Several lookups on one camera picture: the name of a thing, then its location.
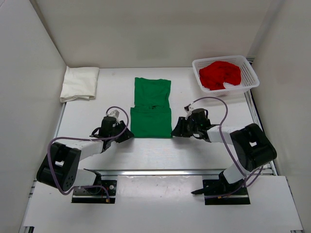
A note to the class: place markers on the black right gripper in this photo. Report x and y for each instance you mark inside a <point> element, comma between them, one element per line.
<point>180,130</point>

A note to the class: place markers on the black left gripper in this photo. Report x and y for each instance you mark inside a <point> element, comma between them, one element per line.
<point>126,135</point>

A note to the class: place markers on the aluminium right table rail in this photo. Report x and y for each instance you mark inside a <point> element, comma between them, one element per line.
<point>256,119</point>

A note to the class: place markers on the white plastic basket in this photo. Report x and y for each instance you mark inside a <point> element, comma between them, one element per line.
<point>249,77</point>

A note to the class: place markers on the green t shirt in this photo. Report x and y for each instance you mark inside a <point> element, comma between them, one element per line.
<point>151,116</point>

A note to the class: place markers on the white front cover board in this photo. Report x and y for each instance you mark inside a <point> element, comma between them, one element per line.
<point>150,204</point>

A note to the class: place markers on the aluminium left table rail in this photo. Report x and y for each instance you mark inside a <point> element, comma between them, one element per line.
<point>59,121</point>

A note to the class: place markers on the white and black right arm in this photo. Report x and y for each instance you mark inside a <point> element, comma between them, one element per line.
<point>253,149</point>

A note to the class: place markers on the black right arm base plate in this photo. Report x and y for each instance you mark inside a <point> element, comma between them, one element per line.
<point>217,191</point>

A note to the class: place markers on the white t shirt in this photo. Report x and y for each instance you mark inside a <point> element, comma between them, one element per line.
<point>79,83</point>

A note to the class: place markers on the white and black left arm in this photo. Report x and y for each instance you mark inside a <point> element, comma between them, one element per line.
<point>59,168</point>

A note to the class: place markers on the red t shirt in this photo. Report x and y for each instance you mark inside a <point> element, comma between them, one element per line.
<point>216,74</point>

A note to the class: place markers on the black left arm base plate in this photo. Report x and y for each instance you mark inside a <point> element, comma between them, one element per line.
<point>103,193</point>

